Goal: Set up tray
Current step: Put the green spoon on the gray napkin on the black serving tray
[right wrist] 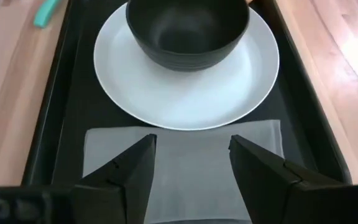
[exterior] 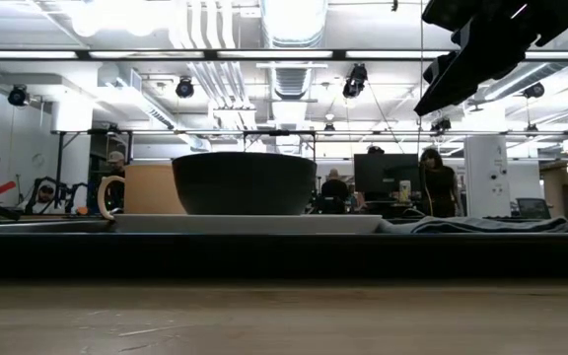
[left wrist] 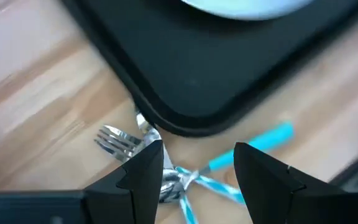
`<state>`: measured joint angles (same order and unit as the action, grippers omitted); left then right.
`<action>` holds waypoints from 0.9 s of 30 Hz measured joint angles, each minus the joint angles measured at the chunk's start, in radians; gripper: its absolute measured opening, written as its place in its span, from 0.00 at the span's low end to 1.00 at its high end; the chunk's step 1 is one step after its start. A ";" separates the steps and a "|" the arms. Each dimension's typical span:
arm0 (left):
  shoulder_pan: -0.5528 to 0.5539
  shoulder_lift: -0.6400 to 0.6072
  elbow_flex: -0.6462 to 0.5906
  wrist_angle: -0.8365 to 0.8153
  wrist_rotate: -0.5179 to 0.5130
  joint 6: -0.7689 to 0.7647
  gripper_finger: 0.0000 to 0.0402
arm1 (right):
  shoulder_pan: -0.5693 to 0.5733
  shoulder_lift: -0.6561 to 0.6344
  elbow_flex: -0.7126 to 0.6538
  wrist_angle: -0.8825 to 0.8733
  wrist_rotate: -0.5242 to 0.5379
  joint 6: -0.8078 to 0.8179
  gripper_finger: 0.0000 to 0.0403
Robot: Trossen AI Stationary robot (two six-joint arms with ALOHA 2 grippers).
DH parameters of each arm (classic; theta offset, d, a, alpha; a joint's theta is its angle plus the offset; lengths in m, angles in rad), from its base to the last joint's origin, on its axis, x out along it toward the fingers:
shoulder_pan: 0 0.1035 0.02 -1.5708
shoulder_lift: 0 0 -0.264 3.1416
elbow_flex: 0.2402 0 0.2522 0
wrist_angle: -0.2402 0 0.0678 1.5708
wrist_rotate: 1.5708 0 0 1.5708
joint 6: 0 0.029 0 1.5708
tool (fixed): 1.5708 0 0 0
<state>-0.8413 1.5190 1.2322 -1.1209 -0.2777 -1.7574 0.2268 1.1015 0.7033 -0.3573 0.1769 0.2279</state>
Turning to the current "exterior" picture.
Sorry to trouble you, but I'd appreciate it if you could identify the blue-grey cloth napkin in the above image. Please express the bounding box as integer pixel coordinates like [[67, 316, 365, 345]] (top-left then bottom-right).
[[376, 215, 568, 235]]

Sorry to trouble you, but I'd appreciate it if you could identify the black serving tray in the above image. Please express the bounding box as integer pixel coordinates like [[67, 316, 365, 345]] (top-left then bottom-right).
[[0, 219, 568, 280]]

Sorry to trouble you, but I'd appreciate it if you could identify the black monitor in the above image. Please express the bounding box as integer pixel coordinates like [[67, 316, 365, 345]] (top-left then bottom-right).
[[353, 153, 421, 201]]

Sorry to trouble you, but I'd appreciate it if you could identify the white square column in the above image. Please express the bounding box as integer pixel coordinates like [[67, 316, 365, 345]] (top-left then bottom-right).
[[463, 135, 511, 218]]

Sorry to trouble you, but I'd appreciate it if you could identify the white plate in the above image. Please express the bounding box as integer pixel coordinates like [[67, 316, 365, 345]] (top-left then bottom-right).
[[110, 213, 384, 235]]

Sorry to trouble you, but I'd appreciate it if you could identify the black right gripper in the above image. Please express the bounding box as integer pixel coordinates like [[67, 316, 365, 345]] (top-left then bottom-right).
[[413, 0, 568, 117]]

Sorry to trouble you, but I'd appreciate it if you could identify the beige ceramic mug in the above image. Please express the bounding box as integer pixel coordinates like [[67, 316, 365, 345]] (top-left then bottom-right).
[[97, 164, 186, 222]]

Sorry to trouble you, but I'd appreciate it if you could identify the black aluminium table frame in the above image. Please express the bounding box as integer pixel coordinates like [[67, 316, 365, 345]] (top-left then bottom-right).
[[0, 47, 568, 62]]

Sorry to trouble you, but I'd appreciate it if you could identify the black bowl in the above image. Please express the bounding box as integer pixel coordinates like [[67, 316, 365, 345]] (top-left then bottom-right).
[[171, 151, 319, 216]]

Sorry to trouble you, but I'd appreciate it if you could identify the black mesh office chair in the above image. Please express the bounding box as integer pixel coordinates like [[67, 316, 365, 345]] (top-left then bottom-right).
[[516, 197, 552, 220]]

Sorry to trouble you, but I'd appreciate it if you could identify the silver ventilation duct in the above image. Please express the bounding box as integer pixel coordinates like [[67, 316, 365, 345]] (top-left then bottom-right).
[[258, 0, 329, 149]]

